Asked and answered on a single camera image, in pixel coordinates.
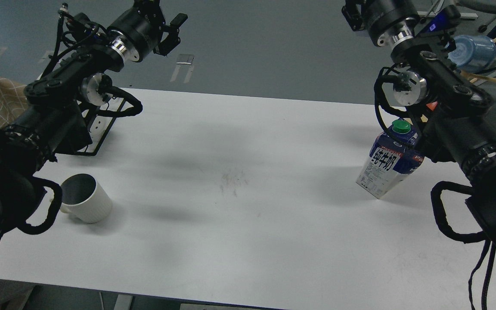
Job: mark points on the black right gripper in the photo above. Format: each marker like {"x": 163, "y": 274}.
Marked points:
{"x": 387, "y": 22}

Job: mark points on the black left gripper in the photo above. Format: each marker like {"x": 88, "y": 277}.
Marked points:
{"x": 143, "y": 29}

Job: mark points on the blue white milk carton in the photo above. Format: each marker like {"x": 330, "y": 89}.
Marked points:
{"x": 391, "y": 159}

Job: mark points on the white ribbed ceramic mug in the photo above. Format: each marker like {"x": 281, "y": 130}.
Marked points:
{"x": 84, "y": 198}

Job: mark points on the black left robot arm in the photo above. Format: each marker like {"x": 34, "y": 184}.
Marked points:
{"x": 63, "y": 103}

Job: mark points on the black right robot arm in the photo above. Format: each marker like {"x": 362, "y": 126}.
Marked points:
{"x": 447, "y": 110}

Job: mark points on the blue plastic cup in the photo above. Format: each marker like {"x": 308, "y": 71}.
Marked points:
{"x": 472, "y": 53}

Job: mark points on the orange plastic cup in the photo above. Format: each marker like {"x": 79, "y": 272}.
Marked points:
{"x": 431, "y": 106}

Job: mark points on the wooden cup tree stand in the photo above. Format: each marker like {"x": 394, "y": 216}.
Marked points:
{"x": 486, "y": 75}

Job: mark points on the black wire cup rack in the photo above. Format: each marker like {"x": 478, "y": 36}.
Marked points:
{"x": 100, "y": 128}

